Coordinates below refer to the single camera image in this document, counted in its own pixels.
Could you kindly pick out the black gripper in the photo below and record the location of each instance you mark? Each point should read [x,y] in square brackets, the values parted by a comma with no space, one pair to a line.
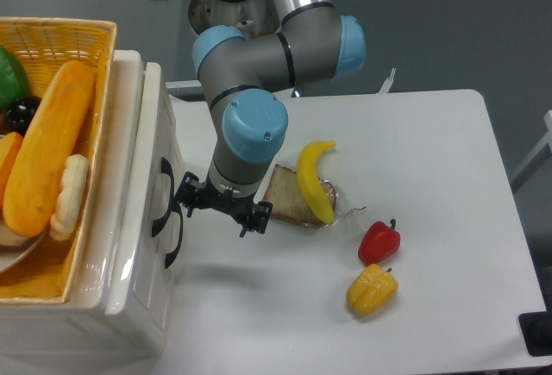
[193,194]

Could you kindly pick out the white drawer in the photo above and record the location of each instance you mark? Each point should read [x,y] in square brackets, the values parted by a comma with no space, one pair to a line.
[139,279]

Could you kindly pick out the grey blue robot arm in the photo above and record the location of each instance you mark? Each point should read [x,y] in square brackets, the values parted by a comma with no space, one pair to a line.
[240,77]

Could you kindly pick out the white drawer cabinet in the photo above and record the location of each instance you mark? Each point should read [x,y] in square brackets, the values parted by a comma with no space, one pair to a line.
[82,325]

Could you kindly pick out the wrapped bread slice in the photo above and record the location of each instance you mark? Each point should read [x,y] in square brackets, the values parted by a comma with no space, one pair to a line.
[290,206]

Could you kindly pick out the yellow toy banana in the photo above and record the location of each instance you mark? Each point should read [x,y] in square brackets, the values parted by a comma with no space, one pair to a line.
[309,182]

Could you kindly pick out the white toy pastry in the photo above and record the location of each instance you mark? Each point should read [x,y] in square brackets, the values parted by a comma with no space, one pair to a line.
[68,204]

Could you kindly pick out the red toy bell pepper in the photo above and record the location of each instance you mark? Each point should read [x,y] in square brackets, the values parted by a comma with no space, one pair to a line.
[380,242]

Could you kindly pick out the yellow toy bell pepper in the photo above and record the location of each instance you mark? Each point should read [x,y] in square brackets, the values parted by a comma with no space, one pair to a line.
[371,290]

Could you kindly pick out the orange toy baguette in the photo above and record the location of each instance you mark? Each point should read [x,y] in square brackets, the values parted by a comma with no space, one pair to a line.
[34,182]

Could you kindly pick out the yellow wicker basket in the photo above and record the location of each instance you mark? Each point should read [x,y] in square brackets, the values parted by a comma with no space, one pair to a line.
[43,45]

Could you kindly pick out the white plate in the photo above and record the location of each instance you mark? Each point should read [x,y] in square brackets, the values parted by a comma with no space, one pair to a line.
[14,248]

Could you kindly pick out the orange toy fruit slice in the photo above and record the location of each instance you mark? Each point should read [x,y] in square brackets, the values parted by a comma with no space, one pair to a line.
[10,146]

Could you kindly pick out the black toy berry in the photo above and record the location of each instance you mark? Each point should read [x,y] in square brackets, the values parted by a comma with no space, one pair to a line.
[20,113]

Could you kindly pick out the green toy vegetable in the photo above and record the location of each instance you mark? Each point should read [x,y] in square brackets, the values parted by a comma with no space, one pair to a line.
[14,81]

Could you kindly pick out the black device at table edge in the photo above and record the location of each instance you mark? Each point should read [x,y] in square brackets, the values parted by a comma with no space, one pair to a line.
[536,331]

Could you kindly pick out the lower drawer black handle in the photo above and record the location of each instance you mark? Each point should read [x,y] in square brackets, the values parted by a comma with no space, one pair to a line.
[171,256]

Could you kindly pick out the white furniture frame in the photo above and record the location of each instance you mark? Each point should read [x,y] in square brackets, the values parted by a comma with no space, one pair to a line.
[534,159]

